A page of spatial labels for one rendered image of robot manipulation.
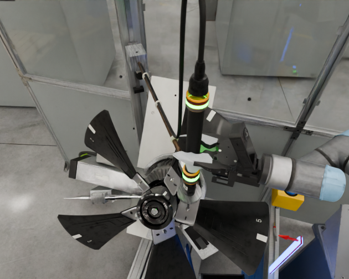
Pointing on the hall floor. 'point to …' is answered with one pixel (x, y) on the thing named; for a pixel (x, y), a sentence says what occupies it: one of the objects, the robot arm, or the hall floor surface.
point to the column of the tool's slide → (136, 103)
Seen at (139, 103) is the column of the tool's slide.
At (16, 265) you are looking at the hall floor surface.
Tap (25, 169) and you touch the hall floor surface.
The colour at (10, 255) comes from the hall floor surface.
